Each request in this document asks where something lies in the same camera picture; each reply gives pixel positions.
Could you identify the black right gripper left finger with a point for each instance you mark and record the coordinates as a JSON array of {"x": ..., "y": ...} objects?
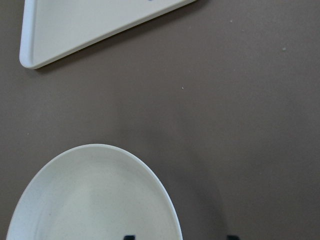
[{"x": 129, "y": 237}]

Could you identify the round cream plate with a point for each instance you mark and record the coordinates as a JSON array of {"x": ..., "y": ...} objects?
[{"x": 94, "y": 192}]

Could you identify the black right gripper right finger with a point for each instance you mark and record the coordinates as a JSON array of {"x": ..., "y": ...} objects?
[{"x": 232, "y": 237}]

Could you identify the cream rabbit tray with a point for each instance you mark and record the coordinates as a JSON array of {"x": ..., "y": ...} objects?
[{"x": 54, "y": 29}]

